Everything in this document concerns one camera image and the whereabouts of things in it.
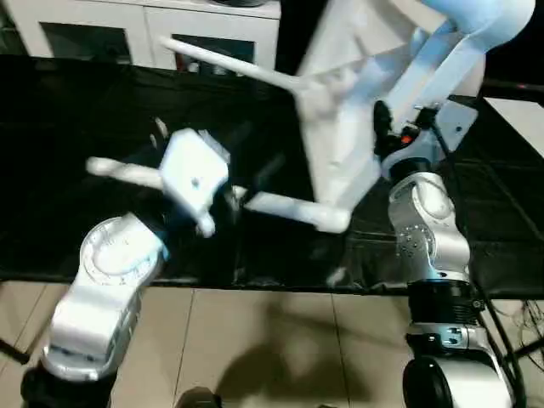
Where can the white glass-door cabinet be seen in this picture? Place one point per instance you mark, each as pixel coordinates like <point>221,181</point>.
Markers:
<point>144,25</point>

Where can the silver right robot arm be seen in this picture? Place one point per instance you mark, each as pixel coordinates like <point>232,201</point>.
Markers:
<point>433,255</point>

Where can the white sheet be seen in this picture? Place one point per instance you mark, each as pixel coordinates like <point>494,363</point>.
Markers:
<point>520,123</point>

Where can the black work mat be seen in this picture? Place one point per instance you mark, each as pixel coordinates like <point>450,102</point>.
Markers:
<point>68,127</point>

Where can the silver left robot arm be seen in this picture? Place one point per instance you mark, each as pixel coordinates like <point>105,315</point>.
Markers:
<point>98,297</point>

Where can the black robot foot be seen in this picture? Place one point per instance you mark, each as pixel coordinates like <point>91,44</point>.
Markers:
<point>197,398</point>

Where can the black folding stand leg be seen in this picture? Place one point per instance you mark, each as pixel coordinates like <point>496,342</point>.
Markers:
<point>12,350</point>
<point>529,348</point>

